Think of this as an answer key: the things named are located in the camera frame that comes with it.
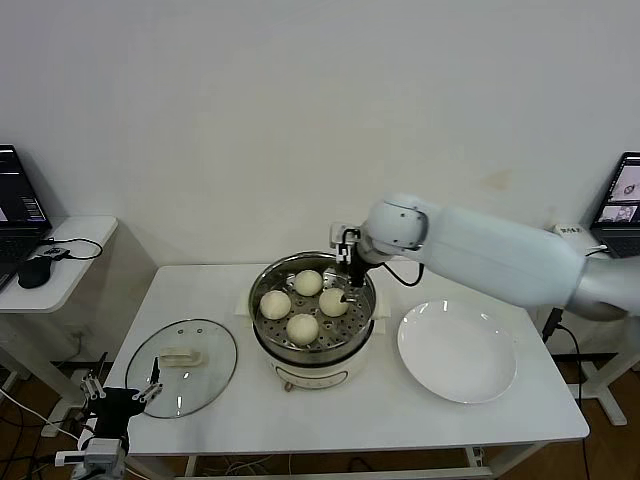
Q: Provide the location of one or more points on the white side desk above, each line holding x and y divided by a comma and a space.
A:
614, 412
90, 230

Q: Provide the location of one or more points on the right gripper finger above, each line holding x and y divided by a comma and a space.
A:
356, 274
342, 252

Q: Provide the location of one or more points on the stainless steel steamer basket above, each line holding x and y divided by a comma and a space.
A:
350, 330

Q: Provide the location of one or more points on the black laptop with dark screen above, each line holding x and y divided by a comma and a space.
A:
17, 200

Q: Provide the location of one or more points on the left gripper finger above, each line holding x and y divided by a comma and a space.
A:
91, 386
151, 391

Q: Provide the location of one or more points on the white round plate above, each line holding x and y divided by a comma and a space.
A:
450, 365

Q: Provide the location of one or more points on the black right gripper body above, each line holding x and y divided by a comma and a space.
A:
357, 247

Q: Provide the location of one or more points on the black computer mouse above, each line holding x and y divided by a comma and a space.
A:
34, 272

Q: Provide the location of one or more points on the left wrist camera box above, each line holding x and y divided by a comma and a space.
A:
100, 455

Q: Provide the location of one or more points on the white steamed baozi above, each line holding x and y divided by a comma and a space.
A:
302, 329
330, 304
307, 282
275, 305

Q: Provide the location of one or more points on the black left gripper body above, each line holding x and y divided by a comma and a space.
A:
117, 407

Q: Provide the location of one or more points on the grey laptop with pink screen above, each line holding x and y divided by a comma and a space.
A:
620, 200

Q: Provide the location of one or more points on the white table leg frame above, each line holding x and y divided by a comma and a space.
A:
350, 473

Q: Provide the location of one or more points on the cream electric cooker pot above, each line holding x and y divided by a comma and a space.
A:
310, 372

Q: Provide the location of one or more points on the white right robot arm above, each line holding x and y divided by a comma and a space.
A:
500, 250

